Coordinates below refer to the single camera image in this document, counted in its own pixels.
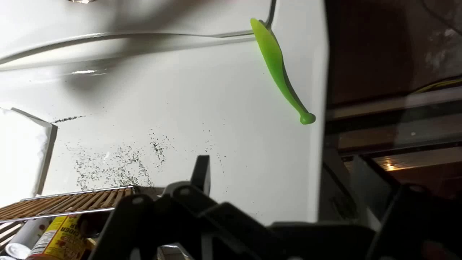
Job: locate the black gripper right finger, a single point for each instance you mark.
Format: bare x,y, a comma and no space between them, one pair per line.
419,226

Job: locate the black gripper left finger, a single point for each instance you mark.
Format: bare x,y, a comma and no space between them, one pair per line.
124,233

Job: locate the brown wicker basket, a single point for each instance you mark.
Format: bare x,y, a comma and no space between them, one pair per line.
94,209

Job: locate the white washing machine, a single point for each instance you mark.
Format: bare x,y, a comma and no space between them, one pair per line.
100,95

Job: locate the yellow labelled can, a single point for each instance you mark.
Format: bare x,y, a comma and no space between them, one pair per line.
62,241

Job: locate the white cylindrical bottle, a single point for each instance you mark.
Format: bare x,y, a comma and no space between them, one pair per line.
22,244

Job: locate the green plastic strip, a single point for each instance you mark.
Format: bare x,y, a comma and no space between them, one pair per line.
275,62

